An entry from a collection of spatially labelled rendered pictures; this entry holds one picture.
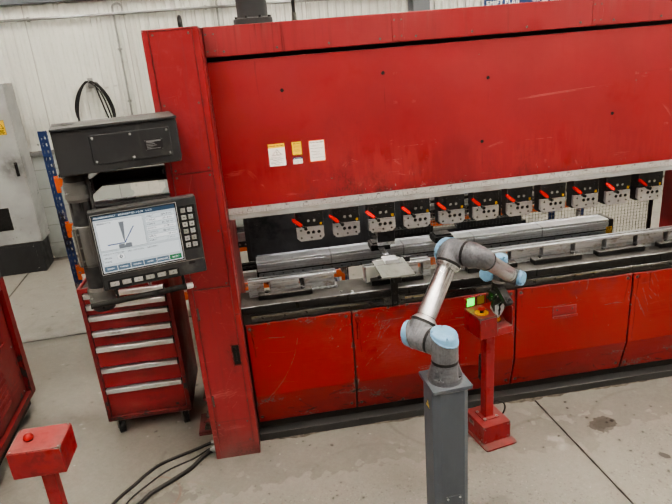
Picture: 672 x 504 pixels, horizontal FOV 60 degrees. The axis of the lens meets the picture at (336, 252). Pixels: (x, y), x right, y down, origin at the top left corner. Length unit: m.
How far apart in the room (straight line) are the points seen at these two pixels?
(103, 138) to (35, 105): 4.79
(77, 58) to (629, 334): 5.99
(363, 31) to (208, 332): 1.72
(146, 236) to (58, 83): 4.77
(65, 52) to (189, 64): 4.52
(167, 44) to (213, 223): 0.84
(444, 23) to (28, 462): 2.69
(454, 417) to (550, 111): 1.74
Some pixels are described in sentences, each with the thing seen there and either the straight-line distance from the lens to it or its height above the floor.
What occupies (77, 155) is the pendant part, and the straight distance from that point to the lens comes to 2.62.
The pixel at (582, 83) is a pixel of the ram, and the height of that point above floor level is 1.87.
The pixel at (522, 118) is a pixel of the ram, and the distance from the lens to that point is 3.38.
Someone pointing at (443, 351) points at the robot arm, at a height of 0.94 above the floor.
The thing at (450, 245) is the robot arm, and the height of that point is 1.29.
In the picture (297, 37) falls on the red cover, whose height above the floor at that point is 2.22.
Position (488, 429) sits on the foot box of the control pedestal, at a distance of 3.48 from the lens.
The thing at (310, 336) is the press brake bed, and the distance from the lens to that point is 3.30.
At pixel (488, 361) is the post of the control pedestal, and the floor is 0.48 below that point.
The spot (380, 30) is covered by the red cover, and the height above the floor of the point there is 2.22.
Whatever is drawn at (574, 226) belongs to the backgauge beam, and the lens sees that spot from 4.02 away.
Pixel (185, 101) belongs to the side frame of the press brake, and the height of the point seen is 1.98.
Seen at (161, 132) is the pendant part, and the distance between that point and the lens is 2.61.
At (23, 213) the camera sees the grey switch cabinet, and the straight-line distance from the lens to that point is 7.27.
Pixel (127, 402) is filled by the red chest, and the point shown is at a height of 0.23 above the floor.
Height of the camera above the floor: 2.18
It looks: 20 degrees down
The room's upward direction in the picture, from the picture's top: 5 degrees counter-clockwise
